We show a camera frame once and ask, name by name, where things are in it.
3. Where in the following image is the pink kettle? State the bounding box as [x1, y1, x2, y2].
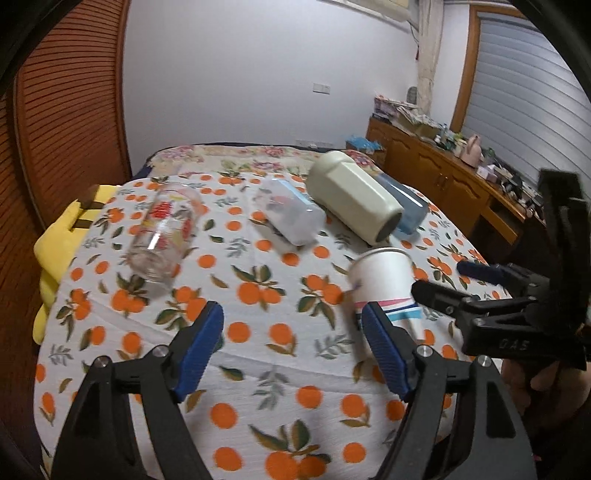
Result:
[460, 135, 482, 168]

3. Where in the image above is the wooden louvered wardrobe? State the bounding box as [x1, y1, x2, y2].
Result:
[1, 1, 131, 447]

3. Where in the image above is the cream white tumbler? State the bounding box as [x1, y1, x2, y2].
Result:
[305, 151, 404, 246]

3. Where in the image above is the floral bed blanket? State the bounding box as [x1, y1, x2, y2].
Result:
[135, 144, 329, 179]

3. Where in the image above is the grey window blind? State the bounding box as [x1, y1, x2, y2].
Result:
[462, 12, 590, 195]

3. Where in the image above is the white paper cup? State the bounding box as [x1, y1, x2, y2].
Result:
[345, 247, 424, 360]

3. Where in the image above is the white air conditioner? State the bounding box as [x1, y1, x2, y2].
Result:
[335, 0, 418, 25]

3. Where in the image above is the blue bag on cabinet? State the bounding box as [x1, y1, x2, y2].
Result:
[346, 136, 384, 155]

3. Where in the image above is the frosted plastic cup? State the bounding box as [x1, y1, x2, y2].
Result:
[253, 178, 325, 246]

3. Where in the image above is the orange print white cloth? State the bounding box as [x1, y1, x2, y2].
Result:
[32, 171, 514, 480]

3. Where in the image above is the wooden sideboard cabinet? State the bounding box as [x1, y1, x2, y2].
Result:
[367, 117, 547, 263]

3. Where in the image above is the blue translucent plastic cup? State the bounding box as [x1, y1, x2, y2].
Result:
[376, 173, 429, 240]

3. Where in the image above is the white wall socket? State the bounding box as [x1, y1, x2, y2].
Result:
[312, 83, 331, 95]

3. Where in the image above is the right hand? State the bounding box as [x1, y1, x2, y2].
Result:
[501, 360, 590, 423]

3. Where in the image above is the clear printed glass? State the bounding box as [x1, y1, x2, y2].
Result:
[127, 182, 204, 283]

